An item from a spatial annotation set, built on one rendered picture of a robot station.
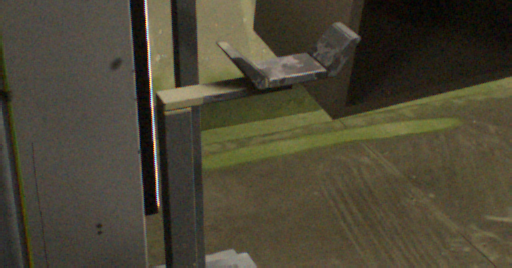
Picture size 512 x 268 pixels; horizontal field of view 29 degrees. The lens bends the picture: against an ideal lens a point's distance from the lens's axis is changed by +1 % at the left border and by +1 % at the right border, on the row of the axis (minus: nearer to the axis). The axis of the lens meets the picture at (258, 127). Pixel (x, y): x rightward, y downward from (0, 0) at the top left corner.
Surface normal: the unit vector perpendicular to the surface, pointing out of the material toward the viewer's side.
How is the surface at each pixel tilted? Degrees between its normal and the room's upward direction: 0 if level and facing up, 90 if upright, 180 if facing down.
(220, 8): 57
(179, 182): 90
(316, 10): 90
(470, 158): 0
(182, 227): 90
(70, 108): 90
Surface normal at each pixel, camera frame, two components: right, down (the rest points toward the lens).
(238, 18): 0.31, -0.13
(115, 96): 0.37, 0.42
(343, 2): -0.89, 0.21
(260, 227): 0.00, -0.89
